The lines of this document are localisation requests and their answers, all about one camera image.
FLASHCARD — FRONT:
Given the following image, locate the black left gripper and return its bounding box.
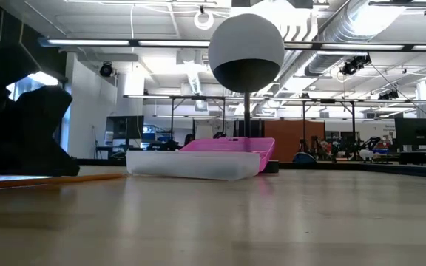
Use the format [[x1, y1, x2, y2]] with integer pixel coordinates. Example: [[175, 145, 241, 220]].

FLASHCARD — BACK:
[[0, 85, 81, 177]]

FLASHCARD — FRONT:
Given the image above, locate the orange partition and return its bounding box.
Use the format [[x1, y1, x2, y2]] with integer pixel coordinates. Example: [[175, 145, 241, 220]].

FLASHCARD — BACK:
[[263, 120, 326, 163]]

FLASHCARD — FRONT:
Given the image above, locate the black monitor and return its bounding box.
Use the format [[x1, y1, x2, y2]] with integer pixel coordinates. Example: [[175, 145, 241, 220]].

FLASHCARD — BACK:
[[394, 117, 426, 147], [105, 115, 146, 140]]

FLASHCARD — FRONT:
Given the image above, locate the blue dome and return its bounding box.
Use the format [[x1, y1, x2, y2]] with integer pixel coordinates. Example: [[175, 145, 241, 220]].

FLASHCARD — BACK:
[[291, 151, 318, 165]]

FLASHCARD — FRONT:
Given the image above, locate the long ceiling light strip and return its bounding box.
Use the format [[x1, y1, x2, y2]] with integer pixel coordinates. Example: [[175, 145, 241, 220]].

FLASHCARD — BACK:
[[285, 42, 426, 52], [38, 38, 211, 48]]

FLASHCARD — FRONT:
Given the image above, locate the silver air duct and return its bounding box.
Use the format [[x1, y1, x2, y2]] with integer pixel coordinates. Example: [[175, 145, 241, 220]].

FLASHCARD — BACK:
[[303, 0, 384, 78]]

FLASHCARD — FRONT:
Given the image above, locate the clear pencil box pink lid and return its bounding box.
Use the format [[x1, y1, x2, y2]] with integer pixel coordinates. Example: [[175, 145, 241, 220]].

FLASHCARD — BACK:
[[126, 137, 276, 181]]

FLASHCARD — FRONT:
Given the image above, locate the black ceiling camera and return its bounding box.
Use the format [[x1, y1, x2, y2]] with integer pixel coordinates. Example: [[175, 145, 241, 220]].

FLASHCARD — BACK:
[[99, 61, 115, 78]]

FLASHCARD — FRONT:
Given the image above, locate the black ceiling projector cluster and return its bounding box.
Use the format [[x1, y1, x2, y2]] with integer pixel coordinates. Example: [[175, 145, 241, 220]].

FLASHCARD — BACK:
[[339, 54, 372, 77]]

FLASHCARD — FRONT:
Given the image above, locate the white ceiling ring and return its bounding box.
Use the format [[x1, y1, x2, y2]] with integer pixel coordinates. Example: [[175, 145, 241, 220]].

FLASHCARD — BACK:
[[193, 9, 215, 31]]

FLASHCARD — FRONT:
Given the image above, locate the black aluminium table frame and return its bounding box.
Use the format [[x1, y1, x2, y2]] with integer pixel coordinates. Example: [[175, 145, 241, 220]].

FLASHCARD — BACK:
[[74, 157, 426, 180]]

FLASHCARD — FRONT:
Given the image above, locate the orange pencil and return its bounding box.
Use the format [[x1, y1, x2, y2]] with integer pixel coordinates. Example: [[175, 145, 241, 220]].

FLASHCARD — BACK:
[[0, 172, 126, 191]]

